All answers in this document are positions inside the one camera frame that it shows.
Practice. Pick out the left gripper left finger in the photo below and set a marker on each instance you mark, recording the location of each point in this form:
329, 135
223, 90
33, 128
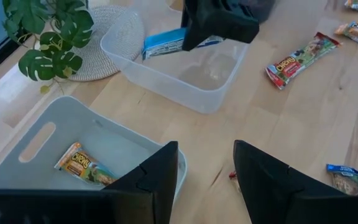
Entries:
135, 202

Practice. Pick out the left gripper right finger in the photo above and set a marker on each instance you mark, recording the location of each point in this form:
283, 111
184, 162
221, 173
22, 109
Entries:
284, 199

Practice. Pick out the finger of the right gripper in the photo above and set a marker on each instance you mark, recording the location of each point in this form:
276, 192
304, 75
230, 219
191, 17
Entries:
219, 21

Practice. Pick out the blue granola bar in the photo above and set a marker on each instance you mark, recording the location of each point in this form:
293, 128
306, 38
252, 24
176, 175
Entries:
163, 42

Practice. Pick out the red Chewy granola bar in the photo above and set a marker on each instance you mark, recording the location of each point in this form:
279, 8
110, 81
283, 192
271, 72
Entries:
291, 65

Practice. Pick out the purple green granola bar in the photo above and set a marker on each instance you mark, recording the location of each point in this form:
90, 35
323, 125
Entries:
348, 182

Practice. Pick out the clear plastic bin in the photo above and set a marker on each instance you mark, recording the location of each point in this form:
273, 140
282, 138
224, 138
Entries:
197, 77

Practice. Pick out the white plastic bin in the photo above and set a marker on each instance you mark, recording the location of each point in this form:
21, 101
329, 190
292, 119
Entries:
110, 146

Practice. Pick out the round woven mat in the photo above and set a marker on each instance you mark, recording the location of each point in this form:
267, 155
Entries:
104, 62

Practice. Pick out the green plant in white pot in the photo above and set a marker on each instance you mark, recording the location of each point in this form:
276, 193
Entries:
54, 59

